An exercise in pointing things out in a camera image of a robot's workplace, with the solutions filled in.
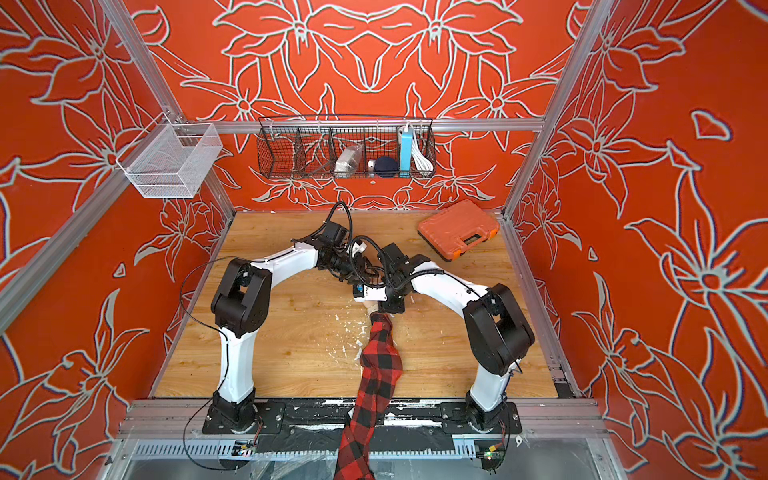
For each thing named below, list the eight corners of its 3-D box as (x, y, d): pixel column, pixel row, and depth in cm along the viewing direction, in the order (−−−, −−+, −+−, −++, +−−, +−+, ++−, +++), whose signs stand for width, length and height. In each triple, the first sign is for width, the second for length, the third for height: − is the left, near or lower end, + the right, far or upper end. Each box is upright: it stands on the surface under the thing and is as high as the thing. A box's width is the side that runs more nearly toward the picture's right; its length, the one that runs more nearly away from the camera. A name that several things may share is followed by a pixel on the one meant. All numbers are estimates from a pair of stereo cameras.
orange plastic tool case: (447, 265, 104) (450, 256, 100) (415, 234, 114) (416, 225, 110) (500, 231, 114) (504, 222, 111) (466, 205, 124) (468, 196, 120)
